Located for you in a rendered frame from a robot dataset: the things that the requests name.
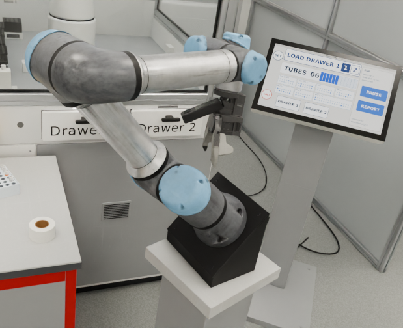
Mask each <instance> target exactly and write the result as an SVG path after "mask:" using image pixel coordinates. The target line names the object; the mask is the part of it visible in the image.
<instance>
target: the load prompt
mask: <svg viewBox="0 0 403 328"><path fill-rule="evenodd" d="M283 60H286V61H290V62H296V63H299V64H304V65H307V66H313V67H317V68H321V69H325V70H330V71H334V72H338V73H342V74H347V75H352V76H356V77H359V76H360V73H361V68H362V65H360V64H355V63H352V62H346V61H341V60H337V59H332V58H329V57H323V56H320V55H315V54H311V53H306V52H302V51H297V50H294V49H288V48H287V49H286V52H285V56H284V59H283Z"/></svg>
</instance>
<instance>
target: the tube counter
mask: <svg viewBox="0 0 403 328"><path fill-rule="evenodd" d="M309 79H312V80H315V81H320V82H324V83H329V84H332V85H337V86H340V87H346V88H349V89H354V90H356V88H357V83H358V79H354V78H351V77H345V76H342V75H337V74H331V73H328V72H323V71H319V70H314V69H311V72H310V75H309Z"/></svg>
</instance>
